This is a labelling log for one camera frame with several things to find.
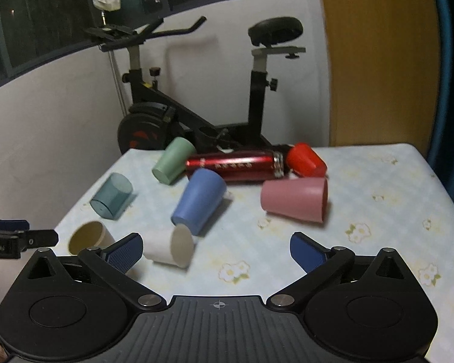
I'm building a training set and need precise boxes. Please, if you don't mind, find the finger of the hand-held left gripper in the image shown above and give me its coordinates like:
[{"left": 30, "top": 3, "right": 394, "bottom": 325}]
[
  {"left": 0, "top": 228, "right": 60, "bottom": 261},
  {"left": 0, "top": 218, "right": 29, "bottom": 232}
]

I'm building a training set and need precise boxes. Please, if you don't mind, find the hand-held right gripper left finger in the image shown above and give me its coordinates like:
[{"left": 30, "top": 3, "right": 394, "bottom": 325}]
[{"left": 21, "top": 233, "right": 163, "bottom": 310}]

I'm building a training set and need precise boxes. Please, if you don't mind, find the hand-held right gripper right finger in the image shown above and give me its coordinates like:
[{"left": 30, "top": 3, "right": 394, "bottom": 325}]
[{"left": 269, "top": 231, "right": 414, "bottom": 309}]

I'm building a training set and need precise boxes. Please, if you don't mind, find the white cup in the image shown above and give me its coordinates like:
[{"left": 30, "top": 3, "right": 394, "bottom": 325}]
[{"left": 142, "top": 224, "right": 195, "bottom": 269}]

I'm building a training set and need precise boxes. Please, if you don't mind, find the beige cup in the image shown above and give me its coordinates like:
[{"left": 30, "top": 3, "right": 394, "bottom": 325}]
[{"left": 68, "top": 221, "right": 116, "bottom": 256}]

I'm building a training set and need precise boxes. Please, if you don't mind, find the pink cup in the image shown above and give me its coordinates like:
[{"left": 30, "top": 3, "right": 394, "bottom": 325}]
[{"left": 260, "top": 178, "right": 329, "bottom": 224}]

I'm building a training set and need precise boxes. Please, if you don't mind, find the translucent teal cup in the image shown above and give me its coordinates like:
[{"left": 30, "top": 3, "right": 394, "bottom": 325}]
[{"left": 90, "top": 172, "right": 134, "bottom": 220}]

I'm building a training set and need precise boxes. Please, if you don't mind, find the red cup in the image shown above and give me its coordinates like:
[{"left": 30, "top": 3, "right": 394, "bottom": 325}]
[{"left": 286, "top": 142, "right": 328, "bottom": 178}]

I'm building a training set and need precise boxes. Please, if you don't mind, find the blue cup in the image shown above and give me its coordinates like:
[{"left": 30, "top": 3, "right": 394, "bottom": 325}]
[{"left": 170, "top": 168, "right": 228, "bottom": 237}]

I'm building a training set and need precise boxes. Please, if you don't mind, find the green cup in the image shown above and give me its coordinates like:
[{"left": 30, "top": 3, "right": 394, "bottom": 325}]
[{"left": 152, "top": 137, "right": 196, "bottom": 185}]

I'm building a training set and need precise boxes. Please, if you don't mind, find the floral checked bed sheet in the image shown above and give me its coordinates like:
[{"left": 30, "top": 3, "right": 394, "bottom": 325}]
[{"left": 53, "top": 143, "right": 454, "bottom": 363}]

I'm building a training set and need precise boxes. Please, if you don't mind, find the red metal thermos bottle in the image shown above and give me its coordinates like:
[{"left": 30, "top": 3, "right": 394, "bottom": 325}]
[{"left": 185, "top": 150, "right": 288, "bottom": 183}]

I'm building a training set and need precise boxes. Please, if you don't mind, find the black exercise bike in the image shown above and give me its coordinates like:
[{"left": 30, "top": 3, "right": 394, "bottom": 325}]
[{"left": 84, "top": 16, "right": 307, "bottom": 156}]

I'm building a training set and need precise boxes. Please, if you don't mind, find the thin metal pole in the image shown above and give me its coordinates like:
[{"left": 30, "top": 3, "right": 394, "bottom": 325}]
[{"left": 101, "top": 9, "right": 128, "bottom": 117}]

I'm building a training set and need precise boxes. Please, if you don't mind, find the wooden wardrobe panel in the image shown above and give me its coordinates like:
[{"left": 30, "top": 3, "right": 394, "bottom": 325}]
[{"left": 315, "top": 0, "right": 446, "bottom": 156}]

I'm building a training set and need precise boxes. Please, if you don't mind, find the dark framed window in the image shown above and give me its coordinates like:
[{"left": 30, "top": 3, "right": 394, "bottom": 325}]
[{"left": 0, "top": 0, "right": 249, "bottom": 88}]

